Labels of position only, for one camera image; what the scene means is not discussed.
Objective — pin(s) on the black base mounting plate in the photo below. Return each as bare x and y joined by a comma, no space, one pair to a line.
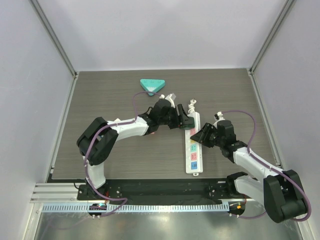
168,192

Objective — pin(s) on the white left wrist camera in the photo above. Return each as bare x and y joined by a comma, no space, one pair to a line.
170,97

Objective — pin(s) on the white slotted cable duct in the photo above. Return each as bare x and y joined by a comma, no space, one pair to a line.
100,208

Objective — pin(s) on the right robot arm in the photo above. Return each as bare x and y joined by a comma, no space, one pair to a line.
280,192

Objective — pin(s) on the right aluminium frame post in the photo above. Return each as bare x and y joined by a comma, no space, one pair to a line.
284,12

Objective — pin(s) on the left aluminium frame post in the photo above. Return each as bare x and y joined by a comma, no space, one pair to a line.
52,35

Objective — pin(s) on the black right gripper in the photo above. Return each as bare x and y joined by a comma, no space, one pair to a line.
207,136

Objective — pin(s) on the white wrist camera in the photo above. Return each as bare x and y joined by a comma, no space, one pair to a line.
218,117
170,97

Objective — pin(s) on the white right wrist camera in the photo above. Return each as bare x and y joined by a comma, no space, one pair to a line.
218,117

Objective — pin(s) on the teal triangular socket adapter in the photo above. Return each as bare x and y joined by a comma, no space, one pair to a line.
152,86

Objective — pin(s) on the aluminium frame post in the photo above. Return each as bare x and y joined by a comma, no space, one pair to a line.
52,35
284,12

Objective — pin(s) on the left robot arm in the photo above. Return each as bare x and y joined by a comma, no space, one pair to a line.
98,140

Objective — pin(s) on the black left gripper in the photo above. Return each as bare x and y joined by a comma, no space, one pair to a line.
176,123

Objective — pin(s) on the dark green cube plug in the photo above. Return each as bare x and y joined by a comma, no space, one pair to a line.
188,123

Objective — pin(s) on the white power strip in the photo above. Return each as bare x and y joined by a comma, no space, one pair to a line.
193,149

